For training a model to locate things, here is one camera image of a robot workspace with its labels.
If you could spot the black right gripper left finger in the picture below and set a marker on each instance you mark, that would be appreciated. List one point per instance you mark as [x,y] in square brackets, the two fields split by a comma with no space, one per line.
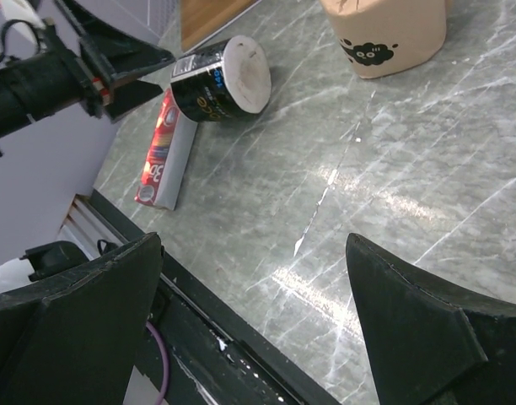
[69,326]

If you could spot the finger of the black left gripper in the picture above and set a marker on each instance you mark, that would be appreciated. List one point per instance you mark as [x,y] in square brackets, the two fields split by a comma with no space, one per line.
[125,96]
[111,54]

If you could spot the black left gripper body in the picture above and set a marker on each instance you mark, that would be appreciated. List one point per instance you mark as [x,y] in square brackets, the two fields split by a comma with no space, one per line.
[49,81]

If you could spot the white wire wooden shelf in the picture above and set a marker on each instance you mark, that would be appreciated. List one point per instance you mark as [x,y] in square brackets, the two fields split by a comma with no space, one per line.
[199,19]

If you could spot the red toothpaste box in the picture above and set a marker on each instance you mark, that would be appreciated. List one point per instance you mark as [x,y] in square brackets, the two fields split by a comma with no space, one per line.
[167,156]

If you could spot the black paper roll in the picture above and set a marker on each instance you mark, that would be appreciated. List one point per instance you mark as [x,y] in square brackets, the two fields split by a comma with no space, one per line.
[227,80]

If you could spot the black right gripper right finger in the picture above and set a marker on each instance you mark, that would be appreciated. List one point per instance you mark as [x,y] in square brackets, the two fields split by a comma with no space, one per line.
[430,341]

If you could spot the brown wrapped paper roll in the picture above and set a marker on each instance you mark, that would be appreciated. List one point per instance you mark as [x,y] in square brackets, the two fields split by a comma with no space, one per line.
[384,37]

